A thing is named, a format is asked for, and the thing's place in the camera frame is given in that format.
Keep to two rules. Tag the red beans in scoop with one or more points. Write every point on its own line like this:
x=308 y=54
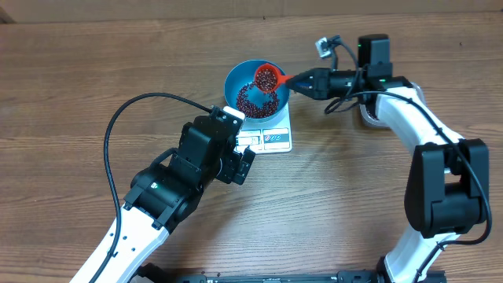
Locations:
x=266 y=80

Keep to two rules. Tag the white digital kitchen scale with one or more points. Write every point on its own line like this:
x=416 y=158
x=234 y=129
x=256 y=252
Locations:
x=273 y=135

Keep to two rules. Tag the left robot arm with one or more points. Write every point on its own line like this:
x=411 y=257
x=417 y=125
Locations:
x=167 y=192

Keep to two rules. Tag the red measuring scoop blue handle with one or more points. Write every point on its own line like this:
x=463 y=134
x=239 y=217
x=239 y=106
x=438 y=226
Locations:
x=281 y=79

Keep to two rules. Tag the clear plastic container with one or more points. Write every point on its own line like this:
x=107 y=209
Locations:
x=371 y=121

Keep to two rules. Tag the red beans in bowl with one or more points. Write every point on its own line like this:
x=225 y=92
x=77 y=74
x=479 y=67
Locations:
x=251 y=109

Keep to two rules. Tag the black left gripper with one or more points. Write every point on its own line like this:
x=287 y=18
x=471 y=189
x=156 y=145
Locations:
x=233 y=172

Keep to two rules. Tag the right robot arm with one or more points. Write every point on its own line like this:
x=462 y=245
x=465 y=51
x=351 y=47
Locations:
x=447 y=192

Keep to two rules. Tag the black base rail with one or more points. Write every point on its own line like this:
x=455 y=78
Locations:
x=151 y=273

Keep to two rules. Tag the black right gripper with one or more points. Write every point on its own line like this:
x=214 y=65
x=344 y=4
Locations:
x=314 y=82

